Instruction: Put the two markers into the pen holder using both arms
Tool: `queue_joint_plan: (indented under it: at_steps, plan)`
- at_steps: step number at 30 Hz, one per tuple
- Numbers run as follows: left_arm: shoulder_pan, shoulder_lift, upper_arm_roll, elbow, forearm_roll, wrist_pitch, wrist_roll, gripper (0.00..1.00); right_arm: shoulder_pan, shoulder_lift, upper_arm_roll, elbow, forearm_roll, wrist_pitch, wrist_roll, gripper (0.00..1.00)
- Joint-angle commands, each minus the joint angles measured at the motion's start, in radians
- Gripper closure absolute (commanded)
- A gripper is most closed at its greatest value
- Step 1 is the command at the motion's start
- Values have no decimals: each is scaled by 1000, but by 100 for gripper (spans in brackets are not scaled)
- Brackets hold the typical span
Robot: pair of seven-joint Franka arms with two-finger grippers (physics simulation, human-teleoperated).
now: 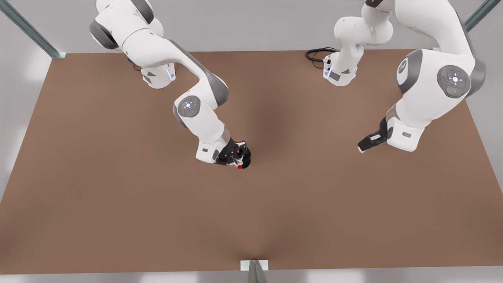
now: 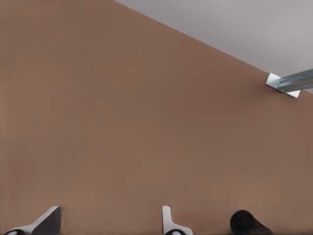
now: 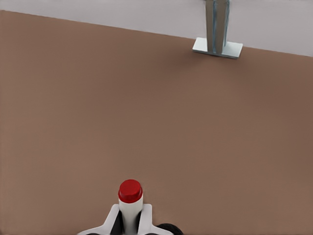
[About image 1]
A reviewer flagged silver frame post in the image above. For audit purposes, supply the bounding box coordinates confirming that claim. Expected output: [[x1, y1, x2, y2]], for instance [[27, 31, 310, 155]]
[[0, 0, 67, 59], [240, 259, 269, 283], [432, 0, 502, 52]]

